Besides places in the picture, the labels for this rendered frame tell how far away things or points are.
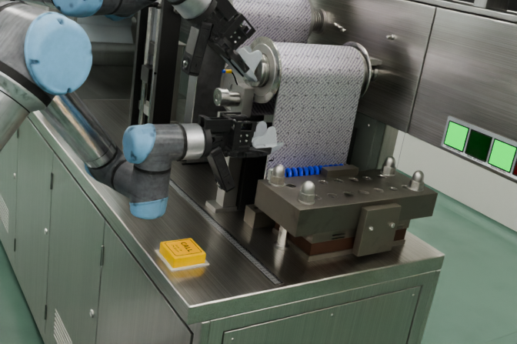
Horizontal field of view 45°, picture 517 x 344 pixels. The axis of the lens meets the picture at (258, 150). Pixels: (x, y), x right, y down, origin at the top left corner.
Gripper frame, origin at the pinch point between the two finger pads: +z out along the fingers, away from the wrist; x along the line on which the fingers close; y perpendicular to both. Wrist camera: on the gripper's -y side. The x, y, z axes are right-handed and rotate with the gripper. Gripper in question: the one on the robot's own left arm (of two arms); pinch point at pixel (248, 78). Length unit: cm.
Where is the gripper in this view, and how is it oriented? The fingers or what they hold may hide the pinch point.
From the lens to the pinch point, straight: 135.8
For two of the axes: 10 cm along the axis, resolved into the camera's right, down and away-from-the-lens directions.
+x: -5.2, -3.4, 7.8
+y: 6.5, -7.5, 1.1
